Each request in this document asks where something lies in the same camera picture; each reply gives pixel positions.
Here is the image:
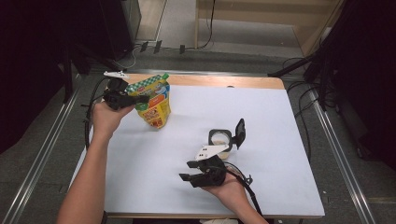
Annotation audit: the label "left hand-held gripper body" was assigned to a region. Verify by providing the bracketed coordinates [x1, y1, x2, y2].
[103, 70, 138, 110]

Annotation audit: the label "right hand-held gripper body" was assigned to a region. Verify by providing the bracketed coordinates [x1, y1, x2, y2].
[194, 144, 230, 188]

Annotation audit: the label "yellow spout pouch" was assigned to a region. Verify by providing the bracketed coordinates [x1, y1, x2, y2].
[125, 73, 172, 130]

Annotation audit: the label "clear jar with black lid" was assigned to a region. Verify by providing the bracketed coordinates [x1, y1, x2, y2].
[207, 118, 247, 161]

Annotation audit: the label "person's left hand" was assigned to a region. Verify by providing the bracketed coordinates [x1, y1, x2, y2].
[92, 102, 134, 141]

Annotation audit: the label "person's right hand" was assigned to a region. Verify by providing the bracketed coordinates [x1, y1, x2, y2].
[202, 174, 250, 213]

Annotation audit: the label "white object under table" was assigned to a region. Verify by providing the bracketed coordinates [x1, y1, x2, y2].
[198, 217, 238, 224]

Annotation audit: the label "white paper sheet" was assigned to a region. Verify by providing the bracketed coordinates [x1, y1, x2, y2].
[69, 84, 326, 217]

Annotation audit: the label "black cabinet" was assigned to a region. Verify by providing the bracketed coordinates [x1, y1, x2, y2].
[99, 0, 143, 62]

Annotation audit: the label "wooden table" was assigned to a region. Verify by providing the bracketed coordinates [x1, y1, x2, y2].
[69, 73, 326, 219]

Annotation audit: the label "dark curtain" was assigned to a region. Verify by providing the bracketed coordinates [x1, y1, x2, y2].
[320, 0, 396, 171]
[0, 0, 104, 153]

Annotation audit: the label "black stand leg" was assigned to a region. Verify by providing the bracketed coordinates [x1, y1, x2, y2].
[267, 54, 316, 78]

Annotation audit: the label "left hand-held gripper cable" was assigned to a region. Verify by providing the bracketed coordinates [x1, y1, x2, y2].
[81, 77, 110, 150]

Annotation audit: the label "hand-held gripper cable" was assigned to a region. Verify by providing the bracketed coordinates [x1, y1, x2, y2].
[81, 77, 110, 150]
[225, 164, 264, 217]

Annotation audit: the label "white floor cable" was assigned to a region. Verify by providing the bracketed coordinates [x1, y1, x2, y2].
[111, 45, 142, 71]

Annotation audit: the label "right hand-held gripper cable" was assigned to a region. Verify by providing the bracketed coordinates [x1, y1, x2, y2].
[225, 164, 264, 217]

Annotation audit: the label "metal floor rail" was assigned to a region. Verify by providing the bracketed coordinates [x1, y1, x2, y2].
[309, 90, 376, 224]
[1, 87, 80, 224]

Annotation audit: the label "hanging black cable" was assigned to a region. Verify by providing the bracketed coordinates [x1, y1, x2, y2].
[199, 0, 217, 50]

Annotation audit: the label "black floor cables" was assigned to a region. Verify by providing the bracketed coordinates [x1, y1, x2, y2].
[281, 55, 331, 162]

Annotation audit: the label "wooden frame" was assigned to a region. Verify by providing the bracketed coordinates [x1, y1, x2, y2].
[194, 0, 347, 57]

